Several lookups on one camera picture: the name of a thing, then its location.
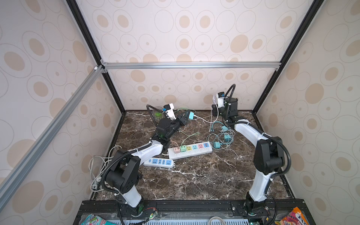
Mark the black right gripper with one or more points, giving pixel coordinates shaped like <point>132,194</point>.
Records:
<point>215,110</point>

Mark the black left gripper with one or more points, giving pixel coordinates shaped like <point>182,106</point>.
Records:
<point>182,120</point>

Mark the green charger plug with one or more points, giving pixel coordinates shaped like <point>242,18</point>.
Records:
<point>183,148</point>

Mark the pink charger plug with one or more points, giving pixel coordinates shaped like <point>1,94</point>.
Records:
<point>177,150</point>

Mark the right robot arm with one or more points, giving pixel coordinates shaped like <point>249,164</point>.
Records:
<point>271,157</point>

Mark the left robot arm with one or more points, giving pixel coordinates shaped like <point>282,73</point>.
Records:
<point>122,175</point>

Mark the multicolour white power strip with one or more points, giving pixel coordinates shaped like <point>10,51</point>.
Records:
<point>195,149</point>

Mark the blue white power strip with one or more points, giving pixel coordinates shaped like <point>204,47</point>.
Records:
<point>160,163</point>

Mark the glass cup with green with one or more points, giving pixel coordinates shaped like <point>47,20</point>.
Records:
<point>158,114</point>

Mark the colourful snack bag right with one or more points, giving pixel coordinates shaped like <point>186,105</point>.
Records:
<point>295,217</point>

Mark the green snack bag left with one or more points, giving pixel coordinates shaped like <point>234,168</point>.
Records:
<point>95,220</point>

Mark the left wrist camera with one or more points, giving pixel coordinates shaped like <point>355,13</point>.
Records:
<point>168,111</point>

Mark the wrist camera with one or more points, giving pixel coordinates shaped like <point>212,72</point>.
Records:
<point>168,111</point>
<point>219,99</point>

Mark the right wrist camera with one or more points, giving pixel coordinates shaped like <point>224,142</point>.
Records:
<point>219,99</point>

